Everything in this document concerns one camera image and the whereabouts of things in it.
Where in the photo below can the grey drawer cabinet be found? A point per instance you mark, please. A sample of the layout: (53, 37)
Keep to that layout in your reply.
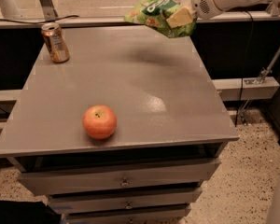
(125, 131)

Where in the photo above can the orange soda can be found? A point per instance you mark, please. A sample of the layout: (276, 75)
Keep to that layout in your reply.
(53, 37)

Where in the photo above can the red apple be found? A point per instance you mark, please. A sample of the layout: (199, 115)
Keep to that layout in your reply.
(99, 122)

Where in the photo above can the green rice chip bag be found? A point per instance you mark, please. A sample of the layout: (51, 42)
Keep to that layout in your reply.
(154, 13)

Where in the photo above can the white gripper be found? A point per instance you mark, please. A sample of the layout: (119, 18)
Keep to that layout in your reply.
(204, 2)

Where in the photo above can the metal rail frame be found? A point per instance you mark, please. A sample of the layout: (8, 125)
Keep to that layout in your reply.
(84, 17)

